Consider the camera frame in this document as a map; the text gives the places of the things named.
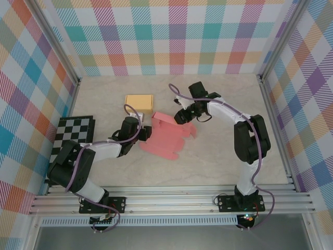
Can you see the aluminium side rail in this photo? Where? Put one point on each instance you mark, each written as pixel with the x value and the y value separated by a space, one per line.
pixel 274 122

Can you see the aluminium corner post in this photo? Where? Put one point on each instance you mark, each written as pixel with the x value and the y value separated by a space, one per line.
pixel 56 41
pixel 282 39

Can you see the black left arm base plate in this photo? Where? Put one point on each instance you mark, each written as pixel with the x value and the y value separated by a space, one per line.
pixel 119 205

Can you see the small lit circuit board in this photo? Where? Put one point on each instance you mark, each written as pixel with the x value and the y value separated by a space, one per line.
pixel 248 218

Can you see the aluminium rail frame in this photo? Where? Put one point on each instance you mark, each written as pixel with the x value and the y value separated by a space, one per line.
pixel 169 200

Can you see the small green circuit board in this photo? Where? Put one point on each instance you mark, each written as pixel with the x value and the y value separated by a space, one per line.
pixel 102 218

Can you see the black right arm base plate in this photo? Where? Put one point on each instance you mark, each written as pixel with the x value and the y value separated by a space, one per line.
pixel 226 204

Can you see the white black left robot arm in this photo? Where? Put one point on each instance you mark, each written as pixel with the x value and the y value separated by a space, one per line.
pixel 104 151

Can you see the black grey checkerboard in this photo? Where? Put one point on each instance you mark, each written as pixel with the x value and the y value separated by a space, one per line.
pixel 72 130

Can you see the yellow paper box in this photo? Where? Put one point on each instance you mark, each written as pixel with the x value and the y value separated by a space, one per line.
pixel 138 104

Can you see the pink paper box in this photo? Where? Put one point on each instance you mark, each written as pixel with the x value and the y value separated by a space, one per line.
pixel 164 143

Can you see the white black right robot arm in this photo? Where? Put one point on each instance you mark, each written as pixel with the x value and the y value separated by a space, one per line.
pixel 226 112

